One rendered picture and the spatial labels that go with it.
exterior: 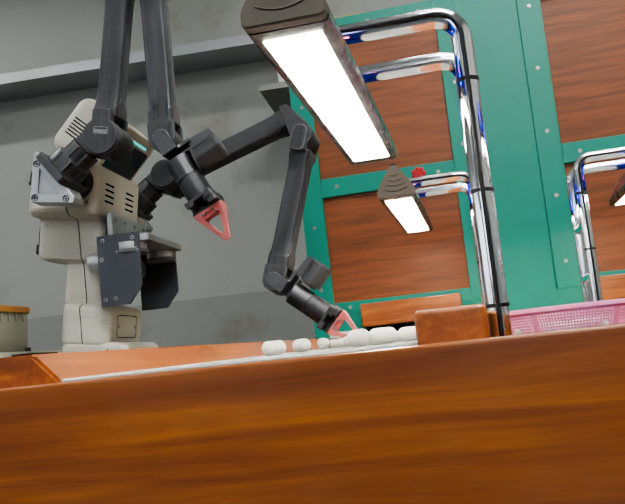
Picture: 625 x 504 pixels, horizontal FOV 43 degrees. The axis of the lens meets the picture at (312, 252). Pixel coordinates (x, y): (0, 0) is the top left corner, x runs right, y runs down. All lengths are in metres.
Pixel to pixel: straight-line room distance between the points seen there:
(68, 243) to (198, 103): 3.04
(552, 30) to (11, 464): 2.19
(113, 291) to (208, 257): 2.89
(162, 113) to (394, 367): 1.21
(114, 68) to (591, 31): 1.47
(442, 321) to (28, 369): 0.35
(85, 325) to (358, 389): 1.32
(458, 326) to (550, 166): 1.89
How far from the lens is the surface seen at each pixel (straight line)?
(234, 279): 4.63
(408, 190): 1.67
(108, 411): 0.66
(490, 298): 0.89
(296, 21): 0.75
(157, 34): 1.79
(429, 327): 0.61
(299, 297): 1.91
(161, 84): 1.75
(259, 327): 4.57
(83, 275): 1.92
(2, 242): 5.21
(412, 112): 2.53
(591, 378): 0.59
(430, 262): 2.45
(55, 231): 1.95
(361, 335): 0.94
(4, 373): 0.73
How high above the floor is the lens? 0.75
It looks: 7 degrees up
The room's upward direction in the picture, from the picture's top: 6 degrees counter-clockwise
